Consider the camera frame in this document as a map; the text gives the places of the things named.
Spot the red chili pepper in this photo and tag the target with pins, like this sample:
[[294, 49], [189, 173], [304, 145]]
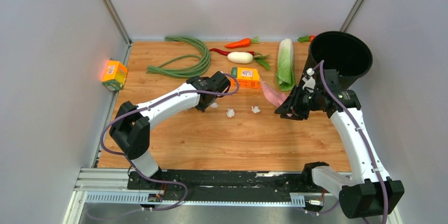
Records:
[[226, 53]]

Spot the green long beans bundle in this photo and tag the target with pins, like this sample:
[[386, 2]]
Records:
[[200, 67]]

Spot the napa cabbage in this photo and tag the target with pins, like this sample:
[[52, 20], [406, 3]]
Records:
[[285, 66]]

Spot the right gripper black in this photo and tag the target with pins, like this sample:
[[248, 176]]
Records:
[[291, 105]]

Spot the paper scrap right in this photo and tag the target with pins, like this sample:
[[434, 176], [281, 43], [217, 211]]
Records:
[[255, 109]]

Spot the orange box on table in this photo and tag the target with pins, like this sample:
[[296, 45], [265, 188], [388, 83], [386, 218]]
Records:
[[247, 77]]

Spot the orange carrot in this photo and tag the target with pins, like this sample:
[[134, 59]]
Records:
[[242, 43]]

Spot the paper scrap centre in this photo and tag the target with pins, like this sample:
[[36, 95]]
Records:
[[230, 113]]

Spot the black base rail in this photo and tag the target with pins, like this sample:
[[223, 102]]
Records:
[[226, 186]]

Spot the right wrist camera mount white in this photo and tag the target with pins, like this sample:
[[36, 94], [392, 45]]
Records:
[[308, 80]]

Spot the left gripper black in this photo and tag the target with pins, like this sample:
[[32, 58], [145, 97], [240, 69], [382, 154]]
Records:
[[202, 108]]

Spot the orange yellow sponge pack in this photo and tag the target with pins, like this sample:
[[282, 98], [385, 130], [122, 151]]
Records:
[[115, 75]]

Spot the paper scrap small middle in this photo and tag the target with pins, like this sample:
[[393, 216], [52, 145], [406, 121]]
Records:
[[214, 105]]

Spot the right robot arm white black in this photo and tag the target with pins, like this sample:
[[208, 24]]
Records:
[[370, 191]]

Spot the pink dustpan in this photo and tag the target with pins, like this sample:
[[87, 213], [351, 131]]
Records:
[[272, 95]]

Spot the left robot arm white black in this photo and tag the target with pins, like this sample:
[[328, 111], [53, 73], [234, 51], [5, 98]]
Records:
[[131, 128]]

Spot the carrot behind bin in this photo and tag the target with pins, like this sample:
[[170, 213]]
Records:
[[307, 38]]

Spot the white radish with leaves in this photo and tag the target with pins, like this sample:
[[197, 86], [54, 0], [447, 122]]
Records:
[[247, 58]]

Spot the black trash bin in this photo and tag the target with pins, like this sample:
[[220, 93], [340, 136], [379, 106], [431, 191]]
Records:
[[344, 52]]

